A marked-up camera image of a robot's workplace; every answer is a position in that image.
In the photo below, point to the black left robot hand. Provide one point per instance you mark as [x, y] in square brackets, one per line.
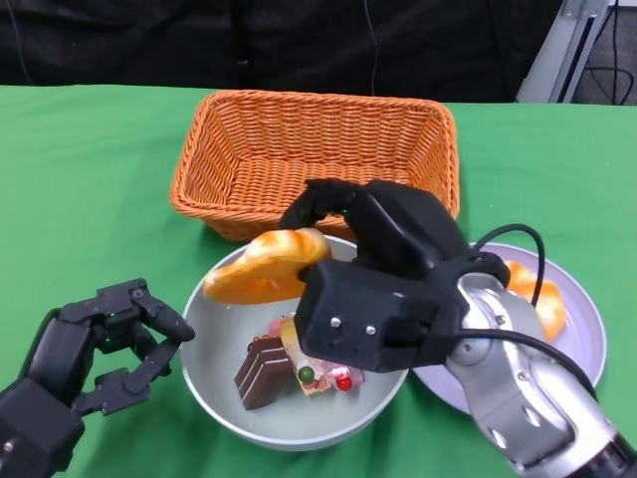
[60, 353]

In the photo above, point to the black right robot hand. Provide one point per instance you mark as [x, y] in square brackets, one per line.
[398, 224]

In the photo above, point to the grey-green bowl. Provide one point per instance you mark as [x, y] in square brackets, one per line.
[214, 348]

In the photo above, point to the orange white striped bread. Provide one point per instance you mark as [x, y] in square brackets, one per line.
[552, 313]

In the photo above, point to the orange wicker basket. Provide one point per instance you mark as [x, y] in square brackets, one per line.
[269, 159]

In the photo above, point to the salmon red cake slice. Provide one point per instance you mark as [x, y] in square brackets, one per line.
[278, 328]

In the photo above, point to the pink cake slice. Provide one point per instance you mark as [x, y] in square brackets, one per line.
[343, 382]

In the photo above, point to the yellow cake slice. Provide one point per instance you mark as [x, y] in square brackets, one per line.
[311, 381]

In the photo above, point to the chocolate cake slice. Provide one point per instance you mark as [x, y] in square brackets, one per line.
[261, 373]

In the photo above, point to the lavender round plate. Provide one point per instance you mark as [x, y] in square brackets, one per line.
[582, 326]

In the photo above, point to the green tablecloth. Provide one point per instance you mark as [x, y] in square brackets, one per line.
[74, 174]

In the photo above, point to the black backdrop curtain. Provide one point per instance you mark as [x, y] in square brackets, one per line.
[149, 45]

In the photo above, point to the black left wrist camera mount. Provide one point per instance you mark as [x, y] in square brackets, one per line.
[30, 428]

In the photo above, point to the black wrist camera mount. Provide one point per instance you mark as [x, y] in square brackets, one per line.
[30, 428]
[358, 318]

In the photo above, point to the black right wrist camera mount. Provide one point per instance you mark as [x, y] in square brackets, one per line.
[358, 318]

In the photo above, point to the grey aluminium frame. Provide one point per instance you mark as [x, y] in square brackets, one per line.
[552, 60]

